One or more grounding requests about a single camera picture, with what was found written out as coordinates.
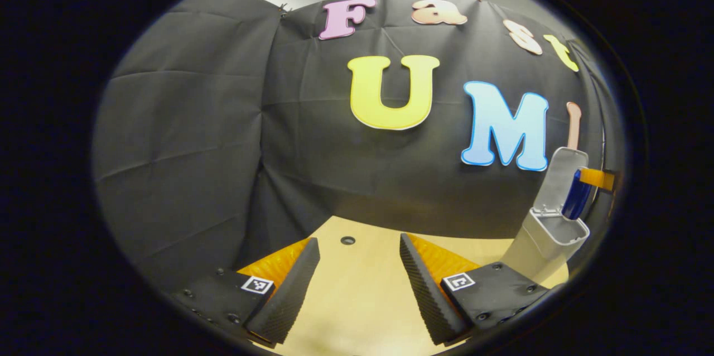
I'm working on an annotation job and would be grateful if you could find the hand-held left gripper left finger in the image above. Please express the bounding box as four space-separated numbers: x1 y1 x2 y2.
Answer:
170 237 321 349

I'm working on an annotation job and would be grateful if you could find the black backdrop cloth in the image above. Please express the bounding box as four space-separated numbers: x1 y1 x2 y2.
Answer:
92 0 623 291

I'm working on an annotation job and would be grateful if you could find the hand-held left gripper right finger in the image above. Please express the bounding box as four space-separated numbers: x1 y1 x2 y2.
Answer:
399 233 553 346

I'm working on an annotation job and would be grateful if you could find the white desktop garbage bin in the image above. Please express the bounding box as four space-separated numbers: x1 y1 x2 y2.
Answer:
500 147 591 285

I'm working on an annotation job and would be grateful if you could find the blue and silver pop can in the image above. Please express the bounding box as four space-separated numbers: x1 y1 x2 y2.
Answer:
561 169 593 220

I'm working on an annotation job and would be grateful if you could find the wooden desktop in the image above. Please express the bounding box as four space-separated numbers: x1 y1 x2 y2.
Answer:
237 215 570 355

